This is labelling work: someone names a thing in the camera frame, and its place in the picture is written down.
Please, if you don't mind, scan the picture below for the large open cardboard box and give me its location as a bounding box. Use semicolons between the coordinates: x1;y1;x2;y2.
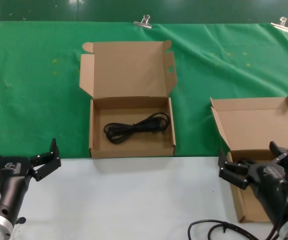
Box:
78;39;179;159

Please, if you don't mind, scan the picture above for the green table cloth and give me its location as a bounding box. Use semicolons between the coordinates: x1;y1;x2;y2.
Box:
0;20;288;159

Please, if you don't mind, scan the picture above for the small open cardboard box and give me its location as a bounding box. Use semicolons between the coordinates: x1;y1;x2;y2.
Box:
210;94;288;224

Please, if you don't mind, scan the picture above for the silver binder clip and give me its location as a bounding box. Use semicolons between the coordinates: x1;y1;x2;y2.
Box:
270;16;288;33
133;14;154;30

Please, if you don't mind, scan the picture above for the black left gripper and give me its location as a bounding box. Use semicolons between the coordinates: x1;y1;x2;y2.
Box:
0;136;62;226

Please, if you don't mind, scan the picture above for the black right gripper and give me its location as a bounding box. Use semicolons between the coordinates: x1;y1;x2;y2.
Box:
217;141;288;226

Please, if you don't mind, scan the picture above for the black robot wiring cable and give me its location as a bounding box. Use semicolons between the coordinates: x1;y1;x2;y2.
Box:
187;219;254;240

